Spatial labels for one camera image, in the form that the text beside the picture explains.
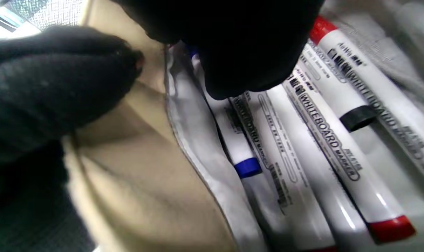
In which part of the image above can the red capped white marker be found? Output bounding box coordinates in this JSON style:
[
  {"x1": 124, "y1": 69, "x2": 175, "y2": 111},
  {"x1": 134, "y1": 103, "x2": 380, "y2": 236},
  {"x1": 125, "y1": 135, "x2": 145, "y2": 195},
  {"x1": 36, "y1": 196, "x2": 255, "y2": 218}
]
[
  {"x1": 309, "y1": 16, "x2": 424, "y2": 191},
  {"x1": 284, "y1": 66, "x2": 416, "y2": 244},
  {"x1": 230, "y1": 92, "x2": 338, "y2": 252}
]

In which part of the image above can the blue capped white marker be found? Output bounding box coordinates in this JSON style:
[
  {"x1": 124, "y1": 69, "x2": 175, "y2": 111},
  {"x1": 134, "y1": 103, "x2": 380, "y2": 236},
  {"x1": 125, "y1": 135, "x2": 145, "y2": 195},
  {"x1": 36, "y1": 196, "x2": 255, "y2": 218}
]
[{"x1": 189, "y1": 45, "x2": 263, "y2": 179}]

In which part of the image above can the black capped white marker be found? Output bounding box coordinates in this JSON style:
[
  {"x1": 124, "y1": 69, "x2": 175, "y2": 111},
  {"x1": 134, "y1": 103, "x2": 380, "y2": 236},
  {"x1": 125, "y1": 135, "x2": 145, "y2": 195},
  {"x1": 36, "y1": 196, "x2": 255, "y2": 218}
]
[
  {"x1": 268, "y1": 86, "x2": 374, "y2": 252},
  {"x1": 301, "y1": 44, "x2": 377, "y2": 132}
]

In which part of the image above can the person's left hand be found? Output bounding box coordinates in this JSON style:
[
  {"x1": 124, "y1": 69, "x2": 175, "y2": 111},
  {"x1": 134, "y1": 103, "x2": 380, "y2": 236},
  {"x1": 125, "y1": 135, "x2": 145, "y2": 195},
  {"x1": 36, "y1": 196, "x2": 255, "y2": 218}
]
[{"x1": 0, "y1": 26, "x2": 144, "y2": 252}]

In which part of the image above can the beige velcro pouch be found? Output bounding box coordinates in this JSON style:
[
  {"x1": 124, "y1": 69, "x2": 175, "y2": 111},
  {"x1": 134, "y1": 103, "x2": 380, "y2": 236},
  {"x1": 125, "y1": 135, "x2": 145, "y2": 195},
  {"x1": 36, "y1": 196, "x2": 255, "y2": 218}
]
[{"x1": 63, "y1": 0, "x2": 424, "y2": 252}]

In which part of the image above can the person's right hand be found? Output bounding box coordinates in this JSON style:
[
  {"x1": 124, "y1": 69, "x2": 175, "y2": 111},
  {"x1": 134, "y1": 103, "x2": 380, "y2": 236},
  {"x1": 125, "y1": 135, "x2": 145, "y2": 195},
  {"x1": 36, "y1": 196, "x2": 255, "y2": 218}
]
[{"x1": 114, "y1": 0, "x2": 324, "y2": 100}]

